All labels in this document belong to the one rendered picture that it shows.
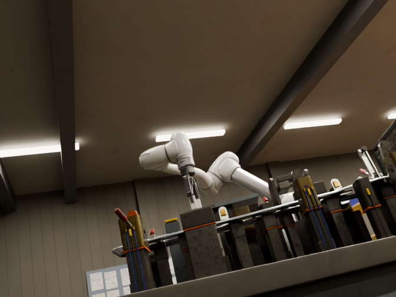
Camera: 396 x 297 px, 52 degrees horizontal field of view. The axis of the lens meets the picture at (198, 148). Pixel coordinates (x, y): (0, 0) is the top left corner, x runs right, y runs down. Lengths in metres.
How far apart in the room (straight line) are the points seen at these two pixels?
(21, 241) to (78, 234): 0.98
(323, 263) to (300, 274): 0.05
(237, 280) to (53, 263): 7.34
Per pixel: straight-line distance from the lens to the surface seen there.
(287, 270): 0.67
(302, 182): 1.53
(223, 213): 1.84
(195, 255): 1.47
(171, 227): 2.02
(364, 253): 0.75
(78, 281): 7.84
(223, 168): 2.60
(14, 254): 8.02
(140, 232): 1.48
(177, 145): 2.13
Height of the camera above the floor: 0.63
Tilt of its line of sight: 24 degrees up
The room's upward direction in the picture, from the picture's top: 15 degrees counter-clockwise
